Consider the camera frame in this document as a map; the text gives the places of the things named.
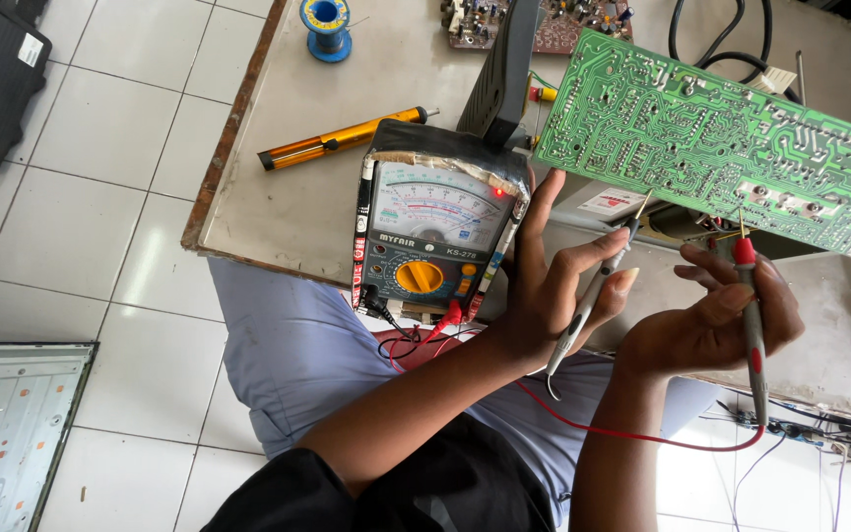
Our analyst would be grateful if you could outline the taped analog multimeter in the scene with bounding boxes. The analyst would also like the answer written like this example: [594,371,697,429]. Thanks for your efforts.
[350,118,532,324]

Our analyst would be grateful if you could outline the grey metal chassis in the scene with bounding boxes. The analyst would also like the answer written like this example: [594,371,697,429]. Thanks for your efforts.
[542,171,851,261]

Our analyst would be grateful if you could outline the red probe wire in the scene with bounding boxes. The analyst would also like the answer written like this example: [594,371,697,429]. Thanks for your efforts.
[387,299,767,453]

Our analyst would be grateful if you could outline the orange desoldering pump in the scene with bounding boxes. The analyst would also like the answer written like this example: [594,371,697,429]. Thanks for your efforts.
[257,106,441,172]

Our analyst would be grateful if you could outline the blue solder spool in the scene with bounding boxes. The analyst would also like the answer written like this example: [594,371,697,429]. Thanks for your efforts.
[299,0,354,64]

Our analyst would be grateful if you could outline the brown circuit board with components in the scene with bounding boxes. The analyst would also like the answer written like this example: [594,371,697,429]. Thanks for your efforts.
[440,0,634,56]

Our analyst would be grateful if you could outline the black plastic stand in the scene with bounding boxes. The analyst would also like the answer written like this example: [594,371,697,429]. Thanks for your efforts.
[457,0,546,150]

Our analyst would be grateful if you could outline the green printed circuit board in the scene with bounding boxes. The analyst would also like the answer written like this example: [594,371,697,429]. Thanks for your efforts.
[532,28,851,259]

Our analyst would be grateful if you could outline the white cable connector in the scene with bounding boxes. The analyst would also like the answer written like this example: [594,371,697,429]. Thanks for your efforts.
[750,66,798,96]

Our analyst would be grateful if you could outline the black probe wire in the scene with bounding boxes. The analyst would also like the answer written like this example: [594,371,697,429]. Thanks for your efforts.
[361,284,564,403]

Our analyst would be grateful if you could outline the person's black shirt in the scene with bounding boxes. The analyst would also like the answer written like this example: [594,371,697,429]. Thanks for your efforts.
[199,412,556,532]

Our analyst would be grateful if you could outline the open flat screen panel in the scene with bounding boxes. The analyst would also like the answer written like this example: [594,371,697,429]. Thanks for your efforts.
[0,340,100,532]

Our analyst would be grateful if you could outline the grey black-tipped test probe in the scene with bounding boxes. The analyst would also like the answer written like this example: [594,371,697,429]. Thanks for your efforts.
[544,188,655,378]

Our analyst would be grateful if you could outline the tangle of cables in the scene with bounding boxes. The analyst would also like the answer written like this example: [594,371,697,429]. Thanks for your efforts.
[697,390,851,532]

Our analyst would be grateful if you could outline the black looped cable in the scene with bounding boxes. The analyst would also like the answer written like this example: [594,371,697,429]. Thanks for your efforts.
[667,0,805,106]

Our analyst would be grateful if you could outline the person's left hand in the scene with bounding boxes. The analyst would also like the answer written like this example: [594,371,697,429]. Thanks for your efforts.
[495,168,641,372]

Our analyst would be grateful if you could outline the grey red-tipped test probe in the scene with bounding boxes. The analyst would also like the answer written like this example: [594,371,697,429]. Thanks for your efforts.
[731,208,771,430]

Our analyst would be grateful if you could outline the person's right hand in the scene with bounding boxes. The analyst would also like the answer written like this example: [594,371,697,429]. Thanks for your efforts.
[614,242,807,379]

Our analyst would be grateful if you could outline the person's grey trousers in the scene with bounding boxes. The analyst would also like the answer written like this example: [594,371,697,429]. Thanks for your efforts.
[207,256,723,530]

